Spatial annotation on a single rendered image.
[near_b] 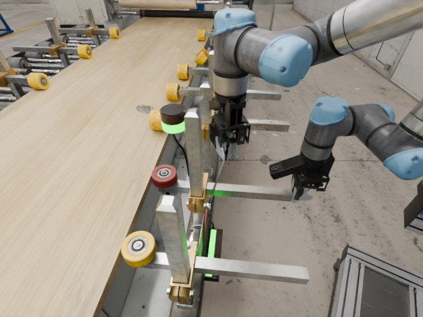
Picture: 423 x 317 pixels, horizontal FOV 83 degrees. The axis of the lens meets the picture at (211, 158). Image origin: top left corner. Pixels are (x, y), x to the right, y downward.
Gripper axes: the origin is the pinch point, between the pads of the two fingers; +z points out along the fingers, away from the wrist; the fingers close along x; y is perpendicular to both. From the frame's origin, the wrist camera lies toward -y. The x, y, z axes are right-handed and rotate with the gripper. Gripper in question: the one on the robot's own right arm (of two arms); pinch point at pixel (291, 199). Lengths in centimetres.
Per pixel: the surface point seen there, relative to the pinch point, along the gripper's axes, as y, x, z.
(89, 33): -139, 145, -14
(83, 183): -65, -7, -9
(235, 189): -18.7, -0.7, -3.9
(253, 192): -12.7, -1.6, -3.8
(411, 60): 205, 293, 50
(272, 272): -8.8, -25.7, -2.7
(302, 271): -1.5, -24.8, -2.6
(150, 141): -51, 16, -8
